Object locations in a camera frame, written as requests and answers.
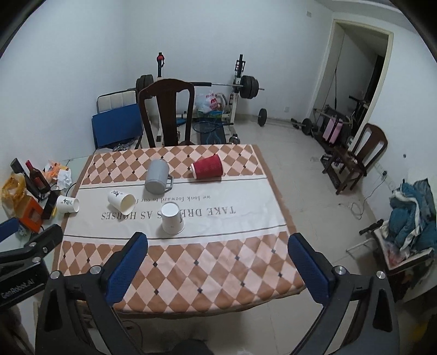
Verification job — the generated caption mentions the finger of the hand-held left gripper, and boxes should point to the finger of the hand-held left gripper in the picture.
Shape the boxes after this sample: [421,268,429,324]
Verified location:
[0,224,64,266]
[0,218,20,244]

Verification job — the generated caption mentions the long black box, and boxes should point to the long black box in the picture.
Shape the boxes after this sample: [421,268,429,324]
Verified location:
[10,158,45,200]

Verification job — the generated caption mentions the dark wooden chair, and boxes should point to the dark wooden chair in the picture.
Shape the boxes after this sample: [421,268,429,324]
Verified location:
[138,78,196,148]
[323,123,389,195]

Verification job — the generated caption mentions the blue folding chair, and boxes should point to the blue folding chair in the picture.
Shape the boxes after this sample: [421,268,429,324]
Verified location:
[91,104,144,150]

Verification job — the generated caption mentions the white paper cup large print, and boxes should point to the white paper cup large print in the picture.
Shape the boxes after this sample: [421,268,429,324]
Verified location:
[56,195,80,214]

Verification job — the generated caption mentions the red ribbed paper cup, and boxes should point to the red ribbed paper cup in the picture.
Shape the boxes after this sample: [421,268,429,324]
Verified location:
[190,154,223,180]

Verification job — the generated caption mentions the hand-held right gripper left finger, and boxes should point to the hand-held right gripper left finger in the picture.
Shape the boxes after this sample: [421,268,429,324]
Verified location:
[35,231,148,355]

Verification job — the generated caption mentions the teal clothing pile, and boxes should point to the teal clothing pile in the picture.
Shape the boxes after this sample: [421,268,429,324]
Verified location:
[389,178,437,255]

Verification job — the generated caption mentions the blue racket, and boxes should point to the blue racket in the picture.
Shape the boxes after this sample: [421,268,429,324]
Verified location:
[193,121,224,134]

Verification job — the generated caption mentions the crumpled white tissue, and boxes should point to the crumpled white tissue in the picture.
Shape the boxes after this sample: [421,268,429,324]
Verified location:
[56,170,73,189]

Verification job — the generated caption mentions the black wall cable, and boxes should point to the black wall cable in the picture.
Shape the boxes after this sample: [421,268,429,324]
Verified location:
[362,172,388,205]

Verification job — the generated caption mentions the orange snack wrappers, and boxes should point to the orange snack wrappers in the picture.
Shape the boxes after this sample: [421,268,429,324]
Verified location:
[43,160,70,181]

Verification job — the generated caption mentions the plain white paper cup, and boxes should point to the plain white paper cup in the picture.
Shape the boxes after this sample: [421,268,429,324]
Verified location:
[161,202,185,235]

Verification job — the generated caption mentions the white paper cup small print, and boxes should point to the white paper cup small print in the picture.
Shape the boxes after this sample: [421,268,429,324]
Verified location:
[108,190,136,215]

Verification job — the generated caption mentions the black barbell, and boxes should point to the black barbell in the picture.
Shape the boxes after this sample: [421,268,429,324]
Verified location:
[135,74,265,100]

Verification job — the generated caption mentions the checkered printed tablecloth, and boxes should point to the checkered printed tablecloth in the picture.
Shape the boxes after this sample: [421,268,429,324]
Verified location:
[56,144,306,312]

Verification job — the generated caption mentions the grey mug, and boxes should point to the grey mug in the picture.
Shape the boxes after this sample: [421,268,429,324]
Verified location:
[144,159,175,194]

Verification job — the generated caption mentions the small floor barbell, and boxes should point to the small floor barbell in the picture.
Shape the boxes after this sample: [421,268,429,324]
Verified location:
[257,108,315,138]

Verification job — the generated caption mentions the metal frame chair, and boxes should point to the metal frame chair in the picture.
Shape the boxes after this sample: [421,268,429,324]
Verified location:
[346,218,437,301]

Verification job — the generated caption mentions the white red plastic bag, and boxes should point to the white red plastic bag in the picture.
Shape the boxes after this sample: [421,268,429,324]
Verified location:
[196,91,226,114]

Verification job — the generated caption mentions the white door frame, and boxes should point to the white door frame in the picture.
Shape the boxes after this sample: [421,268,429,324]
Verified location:
[312,19,395,144]

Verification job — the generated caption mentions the orange plastic bag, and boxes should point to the orange plastic bag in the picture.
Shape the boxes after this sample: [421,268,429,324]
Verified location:
[2,173,26,212]

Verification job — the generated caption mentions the pink bag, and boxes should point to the pink bag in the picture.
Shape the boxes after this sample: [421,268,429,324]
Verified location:
[323,118,344,144]

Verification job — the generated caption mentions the dark wine bottle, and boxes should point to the dark wine bottle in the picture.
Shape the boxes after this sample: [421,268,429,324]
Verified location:
[25,160,52,190]

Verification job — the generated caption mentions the orange box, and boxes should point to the orange box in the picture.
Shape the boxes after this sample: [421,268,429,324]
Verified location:
[15,196,43,233]

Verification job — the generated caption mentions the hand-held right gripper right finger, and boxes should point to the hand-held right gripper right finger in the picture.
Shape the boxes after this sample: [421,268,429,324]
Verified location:
[288,233,401,355]

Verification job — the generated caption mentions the white floor cable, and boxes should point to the white floor cable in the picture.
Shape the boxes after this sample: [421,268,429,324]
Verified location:
[338,201,366,221]

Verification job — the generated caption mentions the white weight bench rack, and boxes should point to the white weight bench rack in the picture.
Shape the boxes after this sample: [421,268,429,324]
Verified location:
[155,53,247,144]

